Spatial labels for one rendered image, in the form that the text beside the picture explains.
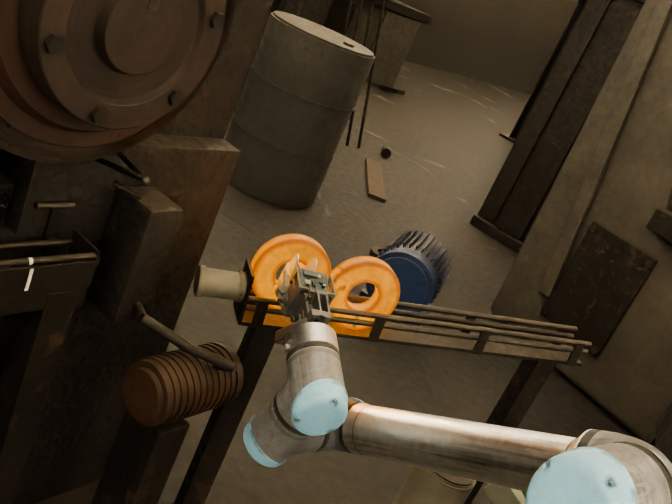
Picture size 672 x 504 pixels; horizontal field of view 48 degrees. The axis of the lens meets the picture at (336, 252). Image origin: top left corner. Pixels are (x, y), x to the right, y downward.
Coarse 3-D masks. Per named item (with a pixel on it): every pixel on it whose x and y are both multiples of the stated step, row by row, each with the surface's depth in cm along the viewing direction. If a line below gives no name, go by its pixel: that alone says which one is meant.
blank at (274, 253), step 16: (272, 240) 142; (288, 240) 141; (304, 240) 141; (256, 256) 142; (272, 256) 141; (288, 256) 142; (304, 256) 143; (320, 256) 144; (256, 272) 142; (272, 272) 142; (320, 272) 145; (256, 288) 143; (272, 288) 144
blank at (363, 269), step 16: (368, 256) 149; (336, 272) 147; (352, 272) 147; (368, 272) 147; (384, 272) 148; (336, 288) 147; (384, 288) 150; (336, 304) 149; (352, 304) 153; (368, 304) 153; (384, 304) 152
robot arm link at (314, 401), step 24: (288, 360) 123; (312, 360) 120; (336, 360) 122; (288, 384) 120; (312, 384) 116; (336, 384) 118; (288, 408) 119; (312, 408) 115; (336, 408) 116; (312, 432) 119
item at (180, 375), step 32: (224, 352) 148; (128, 384) 138; (160, 384) 134; (192, 384) 138; (224, 384) 145; (128, 416) 143; (160, 416) 135; (128, 448) 144; (160, 448) 141; (128, 480) 145; (160, 480) 148
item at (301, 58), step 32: (288, 32) 363; (320, 32) 380; (256, 64) 380; (288, 64) 366; (320, 64) 364; (352, 64) 370; (256, 96) 378; (288, 96) 370; (320, 96) 371; (352, 96) 383; (256, 128) 380; (288, 128) 376; (320, 128) 380; (256, 160) 384; (288, 160) 383; (320, 160) 391; (256, 192) 389; (288, 192) 392
